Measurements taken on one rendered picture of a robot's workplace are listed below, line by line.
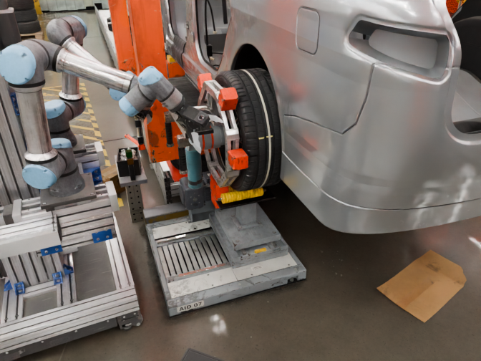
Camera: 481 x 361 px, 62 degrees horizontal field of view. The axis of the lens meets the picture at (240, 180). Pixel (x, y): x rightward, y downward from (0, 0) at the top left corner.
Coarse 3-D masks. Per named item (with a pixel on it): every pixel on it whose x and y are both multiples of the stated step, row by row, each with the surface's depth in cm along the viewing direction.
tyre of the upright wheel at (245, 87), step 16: (224, 80) 206; (240, 80) 199; (256, 80) 199; (240, 96) 192; (256, 96) 194; (272, 96) 196; (240, 112) 191; (256, 112) 191; (272, 112) 193; (256, 128) 191; (272, 128) 194; (256, 144) 192; (272, 144) 195; (256, 160) 195; (272, 160) 199; (240, 176) 209; (256, 176) 204; (272, 176) 208
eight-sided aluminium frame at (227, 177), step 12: (204, 84) 212; (216, 84) 208; (204, 96) 221; (216, 96) 195; (228, 132) 191; (228, 144) 192; (216, 156) 239; (216, 168) 237; (228, 168) 199; (216, 180) 226; (228, 180) 218
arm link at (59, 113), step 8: (48, 104) 205; (56, 104) 205; (64, 104) 207; (48, 112) 201; (56, 112) 202; (64, 112) 206; (72, 112) 213; (48, 120) 203; (56, 120) 204; (64, 120) 207; (56, 128) 206; (64, 128) 208
